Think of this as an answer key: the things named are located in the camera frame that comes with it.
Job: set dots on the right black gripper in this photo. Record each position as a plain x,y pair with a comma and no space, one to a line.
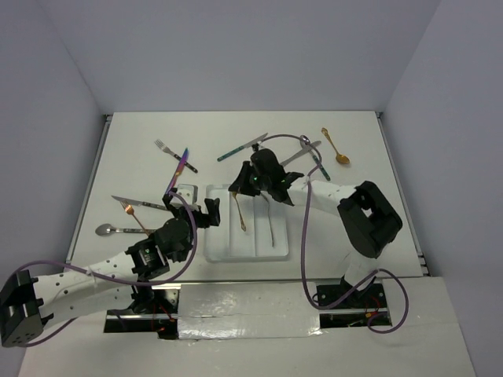
241,184

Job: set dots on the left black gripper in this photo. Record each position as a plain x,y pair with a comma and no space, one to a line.
213,217

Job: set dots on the iridescent rainbow knife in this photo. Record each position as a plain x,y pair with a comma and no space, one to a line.
178,171

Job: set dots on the plain silver fork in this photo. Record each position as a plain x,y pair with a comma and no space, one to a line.
270,221

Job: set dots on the ornate gold spoon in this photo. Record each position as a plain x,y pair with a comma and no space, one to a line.
241,218

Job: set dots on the copper fork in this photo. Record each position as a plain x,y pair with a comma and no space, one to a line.
130,211

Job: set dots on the ornate silver knife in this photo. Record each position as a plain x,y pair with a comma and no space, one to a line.
296,156

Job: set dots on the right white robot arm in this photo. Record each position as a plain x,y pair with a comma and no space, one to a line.
368,218

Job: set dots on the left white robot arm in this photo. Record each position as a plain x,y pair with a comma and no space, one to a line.
29,304

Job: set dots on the white three-compartment cutlery tray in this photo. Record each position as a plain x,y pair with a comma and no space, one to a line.
228,243

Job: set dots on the gold spoon far right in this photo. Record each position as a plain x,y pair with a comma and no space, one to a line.
339,157

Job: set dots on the white foil-covered base board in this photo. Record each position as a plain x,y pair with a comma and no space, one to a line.
245,311

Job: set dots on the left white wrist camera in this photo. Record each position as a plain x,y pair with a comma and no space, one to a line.
188,192

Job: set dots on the knife with teal handle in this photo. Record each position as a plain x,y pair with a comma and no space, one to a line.
242,147

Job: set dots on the knife with black handle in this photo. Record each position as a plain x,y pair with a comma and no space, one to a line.
139,203

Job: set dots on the fork with black handle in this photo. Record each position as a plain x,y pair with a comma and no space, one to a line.
167,150

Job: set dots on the spoon with teal handle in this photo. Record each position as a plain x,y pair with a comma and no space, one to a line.
316,160

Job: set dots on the spoon with black handle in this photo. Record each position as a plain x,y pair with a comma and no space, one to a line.
108,229

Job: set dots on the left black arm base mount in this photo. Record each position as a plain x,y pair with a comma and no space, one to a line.
153,310

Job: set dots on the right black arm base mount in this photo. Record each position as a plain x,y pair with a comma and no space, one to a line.
354,311

